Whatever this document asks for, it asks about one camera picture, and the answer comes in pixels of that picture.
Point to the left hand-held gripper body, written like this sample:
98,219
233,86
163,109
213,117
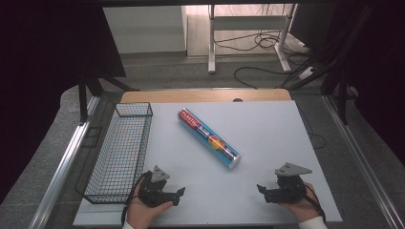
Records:
154,192

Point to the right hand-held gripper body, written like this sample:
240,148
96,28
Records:
286,194

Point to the person's right hand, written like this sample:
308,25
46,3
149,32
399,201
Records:
305,208

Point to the person's left hand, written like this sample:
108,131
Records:
140,213

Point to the white table mat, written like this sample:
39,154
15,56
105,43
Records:
261,140

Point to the blue red plastic wrap box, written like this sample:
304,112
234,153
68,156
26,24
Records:
208,137

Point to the black stand with legs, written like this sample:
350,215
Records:
83,95

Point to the white power strip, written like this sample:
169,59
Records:
307,73

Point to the dark curtain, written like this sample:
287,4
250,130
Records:
38,79
379,70

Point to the white cabinet panel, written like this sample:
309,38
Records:
144,28

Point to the aluminium rail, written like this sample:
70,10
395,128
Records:
359,159
60,178

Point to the white metal desk frame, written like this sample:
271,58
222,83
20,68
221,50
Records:
248,23

